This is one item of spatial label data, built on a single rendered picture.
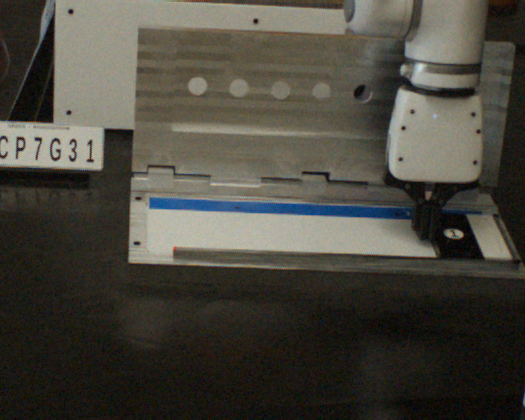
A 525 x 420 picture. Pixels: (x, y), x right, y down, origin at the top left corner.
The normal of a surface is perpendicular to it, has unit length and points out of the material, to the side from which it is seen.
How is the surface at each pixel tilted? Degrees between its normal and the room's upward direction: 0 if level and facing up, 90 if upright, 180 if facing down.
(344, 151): 81
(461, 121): 76
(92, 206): 0
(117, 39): 90
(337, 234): 0
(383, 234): 0
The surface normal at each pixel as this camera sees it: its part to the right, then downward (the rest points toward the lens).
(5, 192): 0.07, -0.89
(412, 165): 0.00, 0.24
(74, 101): 0.03, 0.45
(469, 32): 0.42, 0.25
